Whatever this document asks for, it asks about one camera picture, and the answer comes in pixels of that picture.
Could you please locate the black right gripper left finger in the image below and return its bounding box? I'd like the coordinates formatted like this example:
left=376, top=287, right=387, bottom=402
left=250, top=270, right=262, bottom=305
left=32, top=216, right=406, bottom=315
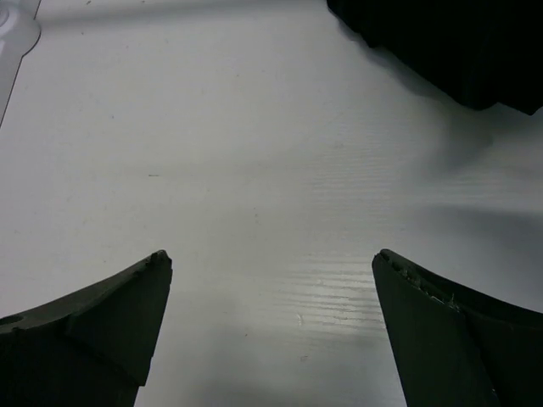
left=1, top=250, right=173, bottom=406

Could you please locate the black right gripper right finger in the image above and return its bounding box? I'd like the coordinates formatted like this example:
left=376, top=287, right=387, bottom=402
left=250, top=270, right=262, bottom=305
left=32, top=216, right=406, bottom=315
left=372, top=249, right=542, bottom=407

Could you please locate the black hanging t-shirt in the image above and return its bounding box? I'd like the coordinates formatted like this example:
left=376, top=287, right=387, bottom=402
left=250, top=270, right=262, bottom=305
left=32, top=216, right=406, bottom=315
left=327, top=1, right=542, bottom=115

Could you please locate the white rack base foot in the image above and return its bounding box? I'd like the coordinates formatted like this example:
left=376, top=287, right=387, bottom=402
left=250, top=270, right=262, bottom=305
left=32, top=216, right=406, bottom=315
left=0, top=0, right=42, bottom=121

